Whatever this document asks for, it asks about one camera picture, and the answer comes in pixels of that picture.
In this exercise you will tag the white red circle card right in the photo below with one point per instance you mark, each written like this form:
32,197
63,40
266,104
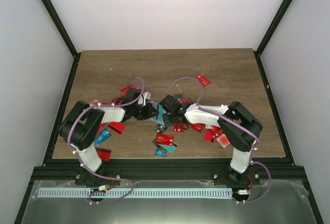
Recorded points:
223,140

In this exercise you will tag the blue leather card holder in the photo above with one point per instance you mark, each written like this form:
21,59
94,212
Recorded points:
155,113

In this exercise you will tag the red VIP card front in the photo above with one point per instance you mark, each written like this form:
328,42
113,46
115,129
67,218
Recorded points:
164,139

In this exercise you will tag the black aluminium frame rail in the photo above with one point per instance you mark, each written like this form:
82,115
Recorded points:
168,169

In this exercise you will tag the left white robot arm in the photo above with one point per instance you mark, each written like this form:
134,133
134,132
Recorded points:
81,125

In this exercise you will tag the light blue slotted cable duct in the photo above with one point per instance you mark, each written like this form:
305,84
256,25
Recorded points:
208,193

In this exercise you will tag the red vip card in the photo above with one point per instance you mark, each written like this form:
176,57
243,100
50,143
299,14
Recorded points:
164,139
197,127

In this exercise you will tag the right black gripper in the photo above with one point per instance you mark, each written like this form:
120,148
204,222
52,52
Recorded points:
168,120

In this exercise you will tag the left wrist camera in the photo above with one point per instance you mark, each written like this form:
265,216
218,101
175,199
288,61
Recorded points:
145,97

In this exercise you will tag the red VIP card right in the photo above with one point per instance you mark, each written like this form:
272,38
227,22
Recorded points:
197,127

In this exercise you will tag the red card black stripe front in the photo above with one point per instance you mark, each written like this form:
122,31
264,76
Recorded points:
103,153

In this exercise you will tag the lone red card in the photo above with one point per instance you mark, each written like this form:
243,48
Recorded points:
203,80

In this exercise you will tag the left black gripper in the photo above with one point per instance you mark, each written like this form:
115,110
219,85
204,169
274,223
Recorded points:
149,114

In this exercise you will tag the blue card left pile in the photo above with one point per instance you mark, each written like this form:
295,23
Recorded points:
103,136

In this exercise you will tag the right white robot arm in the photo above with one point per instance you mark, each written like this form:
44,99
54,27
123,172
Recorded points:
240,126

